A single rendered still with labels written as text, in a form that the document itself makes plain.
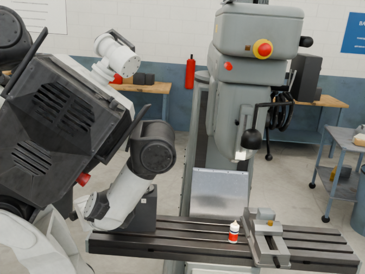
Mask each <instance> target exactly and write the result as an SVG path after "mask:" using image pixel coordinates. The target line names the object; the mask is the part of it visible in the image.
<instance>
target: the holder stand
mask: <svg viewBox="0 0 365 274"><path fill-rule="evenodd" d="M157 199H158V189H157V184H150V186H149V189H147V190H146V192H145V193H144V194H143V196H142V197H141V199H140V200H139V202H138V204H137V205H136V215H135V216H134V218H133V219H132V221H131V223H130V224H129V225H128V227H127V228H119V227H117V228H115V229H113V230H110V231H118V232H155V231H156V210H157Z"/></svg>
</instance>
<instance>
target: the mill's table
mask: <svg viewBox="0 0 365 274"><path fill-rule="evenodd" d="M233 222H235V221H231V220H218V219H204V218H197V217H183V216H170V215H156V231H155V232H118V231H104V230H101V231H99V230H96V229H93V230H91V231H89V233H88V235H87V237H86V239H85V252H87V253H90V254H103V255H111V256H124V257H138V258H151V259H164V260H178V261H191V262H199V263H212V264H225V265H238V266H252V267H256V266H255V264H254V261H253V258H252V256H251V252H250V249H249V246H248V243H247V239H246V236H245V233H244V230H243V227H242V224H241V221H236V222H237V224H238V225H239V226H240V227H239V231H238V238H237V243H234V244H233V243H230V242H229V240H228V238H229V231H230V225H231V223H233ZM282 229H283V234H282V238H283V240H284V242H285V244H286V246H287V248H288V250H289V252H290V254H291V256H290V263H291V268H290V269H286V270H299V271H313V272H326V273H340V274H359V273H360V269H361V266H362V263H363V262H362V260H361V259H360V258H359V257H358V255H357V254H356V252H355V251H354V250H353V248H352V247H351V246H350V244H349V243H348V241H347V240H346V238H345V237H344V236H343V234H342V233H341V232H340V231H339V230H338V229H333V228H319V227H306V226H293V225H282Z"/></svg>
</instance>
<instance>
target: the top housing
mask: <svg viewBox="0 0 365 274"><path fill-rule="evenodd" d="M304 16H305V14H304V11H303V10H302V9H301V8H297V7H288V6H280V5H266V4H252V3H228V4H226V5H225V6H223V7H222V8H220V9H218V10H217V11H216V13H215V23H214V29H213V40H212V43H213V45H214V46H215V47H216V48H217V49H218V50H219V51H220V52H221V53H223V54H226V55H232V56H238V57H252V58H256V56H254V54H253V45H254V43H255V42H256V41H257V40H260V39H266V40H269V41H270V42H271V43H272V45H273V52H272V54H271V55H270V56H269V57H268V58H267V59H280V60H291V59H293V58H295V57H296V56H297V53H298V48H299V42H300V37H301V31H302V27H303V22H304V21H303V19H304ZM246 45H250V50H249V51H245V47H246Z"/></svg>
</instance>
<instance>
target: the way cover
mask: <svg viewBox="0 0 365 274"><path fill-rule="evenodd" d="M248 181H249V172H247V171H233V170H219V169H206V168H198V167H193V169H192V184H191V199H190V217H197V218H204V219H218V220H220V219H221V220H231V221H235V220H236V221H241V220H240V216H243V211H244V207H248Z"/></svg>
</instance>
